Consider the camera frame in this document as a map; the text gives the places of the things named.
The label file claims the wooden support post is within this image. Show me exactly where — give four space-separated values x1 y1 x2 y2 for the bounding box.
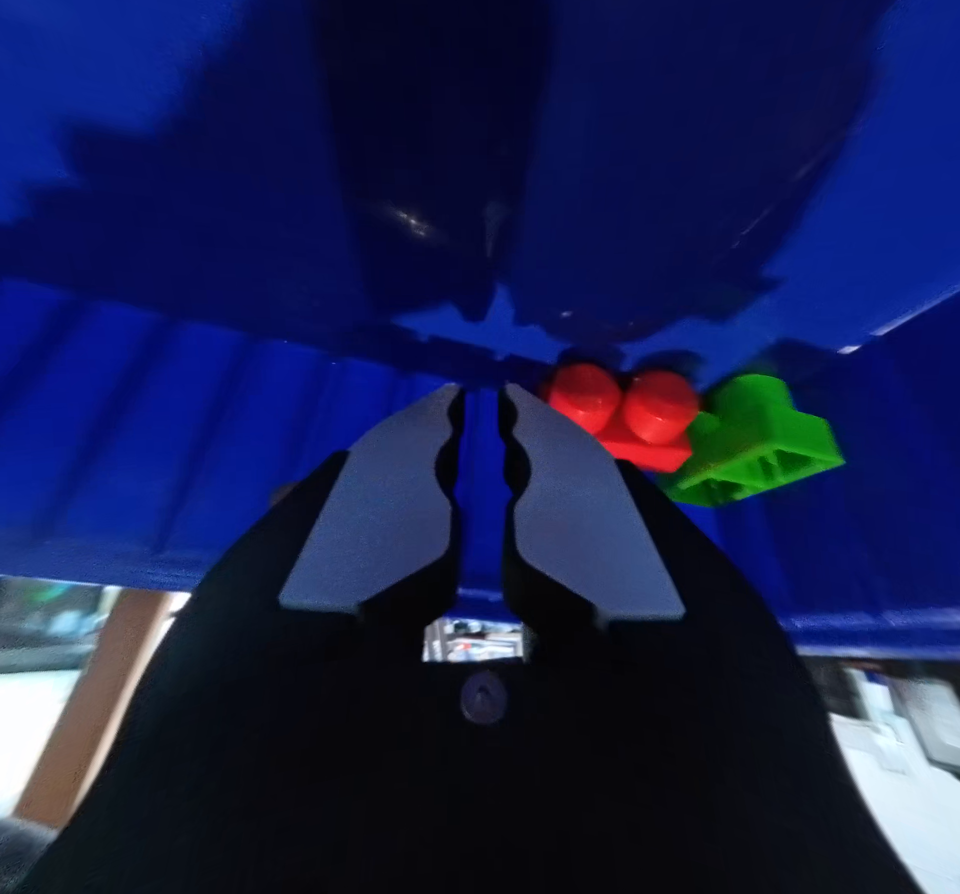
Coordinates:
15 590 189 829

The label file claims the red two-stud mega block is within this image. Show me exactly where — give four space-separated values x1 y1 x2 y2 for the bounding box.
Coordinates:
543 363 702 474

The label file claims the blue plastic bin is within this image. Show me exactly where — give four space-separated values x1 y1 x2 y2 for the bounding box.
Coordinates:
0 0 960 659

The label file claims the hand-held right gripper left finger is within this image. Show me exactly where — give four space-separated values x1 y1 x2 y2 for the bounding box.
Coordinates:
279 384 466 616

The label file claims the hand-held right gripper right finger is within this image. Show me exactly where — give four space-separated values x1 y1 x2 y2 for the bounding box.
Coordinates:
501 382 686 625

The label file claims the green two-stud mega block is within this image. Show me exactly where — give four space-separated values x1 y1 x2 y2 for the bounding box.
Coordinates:
660 374 847 509

